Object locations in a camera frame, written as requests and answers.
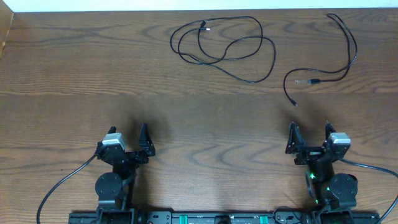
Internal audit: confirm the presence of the left camera cable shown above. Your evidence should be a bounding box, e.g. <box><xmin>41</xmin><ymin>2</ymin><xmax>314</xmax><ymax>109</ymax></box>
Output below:
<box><xmin>36</xmin><ymin>154</ymin><xmax>98</xmax><ymax>224</ymax></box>

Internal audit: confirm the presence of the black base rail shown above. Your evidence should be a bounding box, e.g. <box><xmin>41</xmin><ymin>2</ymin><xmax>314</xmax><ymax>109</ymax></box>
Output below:
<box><xmin>68</xmin><ymin>210</ymin><xmax>379</xmax><ymax>224</ymax></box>

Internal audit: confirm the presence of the black cable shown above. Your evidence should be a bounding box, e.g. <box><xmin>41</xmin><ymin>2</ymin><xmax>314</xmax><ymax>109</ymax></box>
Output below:
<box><xmin>169</xmin><ymin>16</ymin><xmax>277</xmax><ymax>84</ymax></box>
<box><xmin>282</xmin><ymin>12</ymin><xmax>358</xmax><ymax>107</ymax></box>

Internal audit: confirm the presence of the cardboard panel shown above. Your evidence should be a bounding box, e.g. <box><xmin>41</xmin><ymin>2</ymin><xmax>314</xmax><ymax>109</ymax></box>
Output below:
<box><xmin>0</xmin><ymin>0</ymin><xmax>14</xmax><ymax>55</ymax></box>

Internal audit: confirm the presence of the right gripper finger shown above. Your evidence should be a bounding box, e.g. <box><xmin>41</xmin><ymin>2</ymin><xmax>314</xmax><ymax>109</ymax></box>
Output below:
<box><xmin>325</xmin><ymin>121</ymin><xmax>336</xmax><ymax>139</ymax></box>
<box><xmin>285</xmin><ymin>122</ymin><xmax>305</xmax><ymax>154</ymax></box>

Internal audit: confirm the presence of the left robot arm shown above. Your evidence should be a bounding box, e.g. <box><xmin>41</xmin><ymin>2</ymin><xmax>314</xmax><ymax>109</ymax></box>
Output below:
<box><xmin>95</xmin><ymin>123</ymin><xmax>155</xmax><ymax>223</ymax></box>

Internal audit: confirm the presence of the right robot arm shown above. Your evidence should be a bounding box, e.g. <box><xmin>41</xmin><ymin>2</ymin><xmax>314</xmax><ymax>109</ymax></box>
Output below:
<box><xmin>285</xmin><ymin>122</ymin><xmax>358</xmax><ymax>223</ymax></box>

